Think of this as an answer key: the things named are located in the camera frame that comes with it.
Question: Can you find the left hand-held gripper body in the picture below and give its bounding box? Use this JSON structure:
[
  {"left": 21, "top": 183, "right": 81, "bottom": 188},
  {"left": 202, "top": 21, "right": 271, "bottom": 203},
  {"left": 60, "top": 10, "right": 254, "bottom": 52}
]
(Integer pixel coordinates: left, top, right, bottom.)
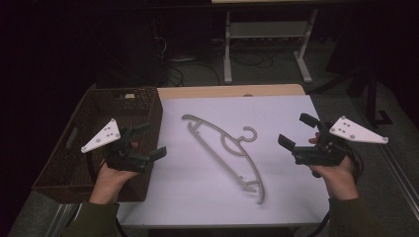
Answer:
[{"left": 80, "top": 118, "right": 148, "bottom": 174}]

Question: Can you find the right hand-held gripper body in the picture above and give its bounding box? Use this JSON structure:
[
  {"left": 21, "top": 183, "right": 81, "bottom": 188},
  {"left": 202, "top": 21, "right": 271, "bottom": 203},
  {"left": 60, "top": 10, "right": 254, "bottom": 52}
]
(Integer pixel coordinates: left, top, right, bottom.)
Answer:
[{"left": 293, "top": 115, "right": 389, "bottom": 167}]

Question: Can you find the person's right hand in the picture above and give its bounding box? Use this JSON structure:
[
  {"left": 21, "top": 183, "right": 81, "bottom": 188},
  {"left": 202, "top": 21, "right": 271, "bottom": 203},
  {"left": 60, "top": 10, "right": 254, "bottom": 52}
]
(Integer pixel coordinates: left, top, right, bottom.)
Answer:
[{"left": 308, "top": 155, "right": 361, "bottom": 201}]

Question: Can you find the person's left hand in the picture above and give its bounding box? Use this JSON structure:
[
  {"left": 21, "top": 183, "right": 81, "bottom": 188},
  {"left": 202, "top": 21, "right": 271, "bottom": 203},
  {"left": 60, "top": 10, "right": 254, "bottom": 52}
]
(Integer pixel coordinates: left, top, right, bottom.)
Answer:
[{"left": 88, "top": 161, "right": 140, "bottom": 205}]

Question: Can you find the grey plastic clothes hanger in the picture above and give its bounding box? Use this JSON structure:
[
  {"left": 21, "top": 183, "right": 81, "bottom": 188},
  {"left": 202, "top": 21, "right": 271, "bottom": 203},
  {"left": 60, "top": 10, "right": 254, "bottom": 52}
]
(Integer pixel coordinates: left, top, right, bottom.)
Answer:
[{"left": 181, "top": 114, "right": 267, "bottom": 205}]

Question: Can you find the white table mat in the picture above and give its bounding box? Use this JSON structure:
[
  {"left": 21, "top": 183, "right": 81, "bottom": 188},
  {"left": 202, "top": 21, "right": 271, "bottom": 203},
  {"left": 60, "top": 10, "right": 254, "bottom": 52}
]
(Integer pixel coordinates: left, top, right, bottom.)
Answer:
[{"left": 116, "top": 95, "right": 331, "bottom": 229}]

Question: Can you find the brown wicker basket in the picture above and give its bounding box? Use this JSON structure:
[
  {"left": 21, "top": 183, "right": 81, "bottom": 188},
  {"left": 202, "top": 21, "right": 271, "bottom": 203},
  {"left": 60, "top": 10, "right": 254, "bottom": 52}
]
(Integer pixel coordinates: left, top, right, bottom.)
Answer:
[{"left": 31, "top": 86, "right": 164, "bottom": 204}]

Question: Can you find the black floor stand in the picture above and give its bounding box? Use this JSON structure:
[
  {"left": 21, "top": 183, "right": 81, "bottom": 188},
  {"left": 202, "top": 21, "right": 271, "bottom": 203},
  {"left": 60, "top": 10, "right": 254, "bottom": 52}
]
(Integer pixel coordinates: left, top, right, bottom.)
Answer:
[{"left": 309, "top": 62, "right": 395, "bottom": 128}]

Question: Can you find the white power strip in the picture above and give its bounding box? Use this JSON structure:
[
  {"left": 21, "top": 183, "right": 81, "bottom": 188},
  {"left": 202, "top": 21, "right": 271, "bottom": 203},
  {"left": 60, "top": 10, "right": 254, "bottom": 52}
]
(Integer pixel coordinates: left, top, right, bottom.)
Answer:
[{"left": 170, "top": 56, "right": 199, "bottom": 64}]

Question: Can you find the white metal stand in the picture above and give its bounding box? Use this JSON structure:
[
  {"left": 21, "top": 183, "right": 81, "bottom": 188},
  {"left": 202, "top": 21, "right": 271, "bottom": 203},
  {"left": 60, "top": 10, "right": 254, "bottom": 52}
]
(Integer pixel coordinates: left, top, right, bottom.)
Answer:
[{"left": 222, "top": 9, "right": 320, "bottom": 85}]

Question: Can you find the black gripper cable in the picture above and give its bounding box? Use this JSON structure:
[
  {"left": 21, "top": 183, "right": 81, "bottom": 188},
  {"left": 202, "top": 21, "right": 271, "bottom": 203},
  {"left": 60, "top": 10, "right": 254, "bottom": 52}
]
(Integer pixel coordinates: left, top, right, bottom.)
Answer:
[{"left": 343, "top": 144, "right": 365, "bottom": 184}]

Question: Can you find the black floor cable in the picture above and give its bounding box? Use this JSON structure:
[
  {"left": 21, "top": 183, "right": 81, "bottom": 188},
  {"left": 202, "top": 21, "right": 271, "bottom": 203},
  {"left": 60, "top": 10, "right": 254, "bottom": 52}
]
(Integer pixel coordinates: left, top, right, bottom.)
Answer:
[
  {"left": 168, "top": 61, "right": 221, "bottom": 88},
  {"left": 229, "top": 48, "right": 275, "bottom": 69}
]

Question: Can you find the aluminium rail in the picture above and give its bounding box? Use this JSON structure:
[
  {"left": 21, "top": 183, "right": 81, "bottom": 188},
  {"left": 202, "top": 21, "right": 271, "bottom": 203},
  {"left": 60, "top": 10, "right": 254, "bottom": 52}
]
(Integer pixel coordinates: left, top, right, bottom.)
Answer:
[
  {"left": 48, "top": 202, "right": 82, "bottom": 237},
  {"left": 377, "top": 143, "right": 419, "bottom": 221}
]

